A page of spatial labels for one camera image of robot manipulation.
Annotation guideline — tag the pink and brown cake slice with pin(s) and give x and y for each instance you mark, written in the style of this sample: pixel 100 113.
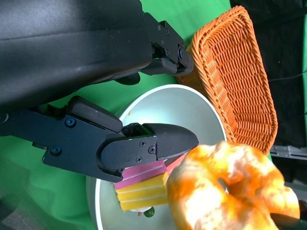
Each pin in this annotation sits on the pink and brown cake slice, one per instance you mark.
pixel 173 165

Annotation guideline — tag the green tablecloth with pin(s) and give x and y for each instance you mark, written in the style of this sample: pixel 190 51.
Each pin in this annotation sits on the green tablecloth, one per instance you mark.
pixel 60 191

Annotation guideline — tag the pale grey frame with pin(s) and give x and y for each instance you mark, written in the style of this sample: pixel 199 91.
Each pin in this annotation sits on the pale grey frame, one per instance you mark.
pixel 287 151

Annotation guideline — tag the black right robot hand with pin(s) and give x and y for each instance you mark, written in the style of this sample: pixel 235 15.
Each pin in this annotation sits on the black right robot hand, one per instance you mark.
pixel 292 224

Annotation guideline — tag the yellow striped cake slice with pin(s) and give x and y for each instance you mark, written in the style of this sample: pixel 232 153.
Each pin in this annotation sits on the yellow striped cake slice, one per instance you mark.
pixel 141 196

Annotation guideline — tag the pink striped cake slice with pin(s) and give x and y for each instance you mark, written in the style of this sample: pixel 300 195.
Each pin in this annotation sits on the pink striped cake slice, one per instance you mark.
pixel 141 175

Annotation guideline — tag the elongated ridged bread roll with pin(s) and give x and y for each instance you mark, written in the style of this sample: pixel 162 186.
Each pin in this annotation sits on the elongated ridged bread roll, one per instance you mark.
pixel 216 203

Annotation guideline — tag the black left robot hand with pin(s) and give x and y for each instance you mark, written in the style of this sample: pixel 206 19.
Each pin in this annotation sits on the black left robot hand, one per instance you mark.
pixel 72 48

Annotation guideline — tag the black backdrop cloth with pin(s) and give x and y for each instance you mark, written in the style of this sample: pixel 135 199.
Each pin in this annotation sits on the black backdrop cloth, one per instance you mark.
pixel 283 36

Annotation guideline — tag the orange wicker basket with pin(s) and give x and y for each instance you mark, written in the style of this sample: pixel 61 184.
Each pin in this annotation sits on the orange wicker basket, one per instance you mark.
pixel 239 83

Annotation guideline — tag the pale grey bowl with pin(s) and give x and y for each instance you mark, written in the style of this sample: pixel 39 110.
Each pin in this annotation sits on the pale grey bowl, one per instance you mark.
pixel 168 105

